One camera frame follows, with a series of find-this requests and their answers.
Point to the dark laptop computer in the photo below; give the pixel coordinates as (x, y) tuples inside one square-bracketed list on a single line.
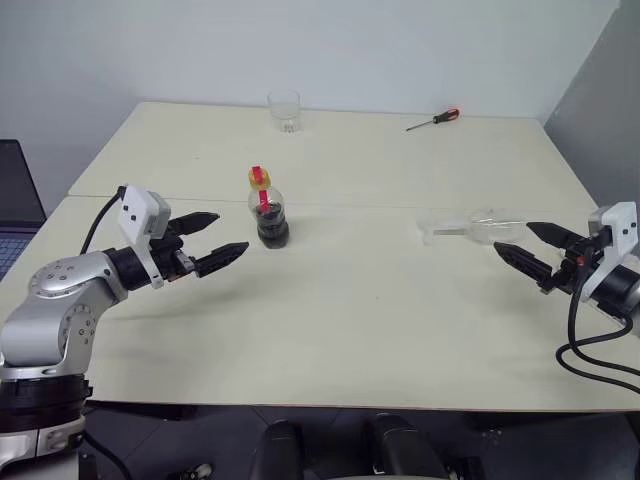
[(15, 190)]

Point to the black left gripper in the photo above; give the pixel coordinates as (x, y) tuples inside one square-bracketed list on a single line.
[(170, 255)]

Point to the grey partition panel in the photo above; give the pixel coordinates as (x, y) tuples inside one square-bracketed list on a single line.
[(610, 100)]

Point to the red and black screwdriver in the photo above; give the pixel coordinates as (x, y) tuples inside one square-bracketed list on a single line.
[(445, 116)]

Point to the clear wine glass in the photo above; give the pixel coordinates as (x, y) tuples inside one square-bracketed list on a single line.
[(492, 227)]

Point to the clear glass tumbler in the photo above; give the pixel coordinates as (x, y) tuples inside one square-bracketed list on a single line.
[(286, 110)]

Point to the dark rounded shape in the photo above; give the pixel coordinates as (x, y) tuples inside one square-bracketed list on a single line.
[(282, 450), (400, 445)]

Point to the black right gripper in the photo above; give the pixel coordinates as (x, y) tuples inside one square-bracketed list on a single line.
[(570, 262)]

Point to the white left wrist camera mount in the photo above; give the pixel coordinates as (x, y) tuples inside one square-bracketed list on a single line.
[(135, 210)]

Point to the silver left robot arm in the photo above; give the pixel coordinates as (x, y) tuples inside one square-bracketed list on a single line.
[(50, 285)]

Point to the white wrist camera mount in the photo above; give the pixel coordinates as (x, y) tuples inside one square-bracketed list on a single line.
[(622, 220), (135, 210)]

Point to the small cola bottle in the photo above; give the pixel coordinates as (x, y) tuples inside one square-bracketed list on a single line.
[(272, 225)]

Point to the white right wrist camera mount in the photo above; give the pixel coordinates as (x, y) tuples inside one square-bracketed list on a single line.
[(622, 220)]

